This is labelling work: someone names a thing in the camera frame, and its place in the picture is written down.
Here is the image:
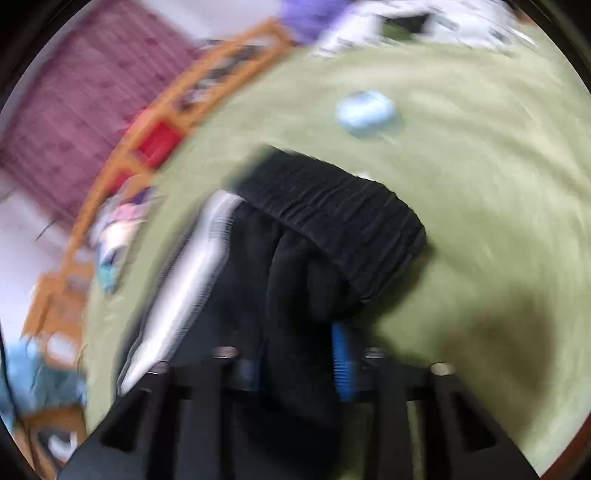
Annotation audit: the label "red box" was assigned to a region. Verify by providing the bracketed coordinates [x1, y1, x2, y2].
[134, 119, 185, 169]

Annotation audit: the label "teal cloth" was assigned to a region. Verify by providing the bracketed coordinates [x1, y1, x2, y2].
[0, 339, 88, 421]

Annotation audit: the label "light blue small object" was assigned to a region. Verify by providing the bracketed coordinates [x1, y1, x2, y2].
[335, 90, 398, 137]

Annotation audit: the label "orange wooden bed frame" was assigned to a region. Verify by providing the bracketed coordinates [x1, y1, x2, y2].
[21, 21, 296, 476]

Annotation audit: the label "green bed sheet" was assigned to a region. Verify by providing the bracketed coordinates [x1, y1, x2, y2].
[83, 44, 591, 476]

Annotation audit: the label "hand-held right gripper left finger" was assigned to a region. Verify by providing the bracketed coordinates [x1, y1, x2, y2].
[99, 347, 265, 480]

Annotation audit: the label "purple cloth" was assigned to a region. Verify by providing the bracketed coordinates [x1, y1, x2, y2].
[279, 0, 356, 44]

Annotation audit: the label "pink and white clothes pile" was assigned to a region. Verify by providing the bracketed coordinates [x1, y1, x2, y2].
[90, 187, 155, 294]

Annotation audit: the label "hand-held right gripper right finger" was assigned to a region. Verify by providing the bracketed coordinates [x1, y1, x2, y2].
[331, 322, 502, 480]

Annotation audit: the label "black pants with white stripe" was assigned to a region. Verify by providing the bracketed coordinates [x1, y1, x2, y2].
[117, 147, 428, 480]

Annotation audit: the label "maroon patterned rug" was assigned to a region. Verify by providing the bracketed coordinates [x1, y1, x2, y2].
[0, 0, 204, 227]

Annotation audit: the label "white printed cloth pile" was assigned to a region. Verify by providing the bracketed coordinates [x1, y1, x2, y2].
[314, 0, 541, 58]

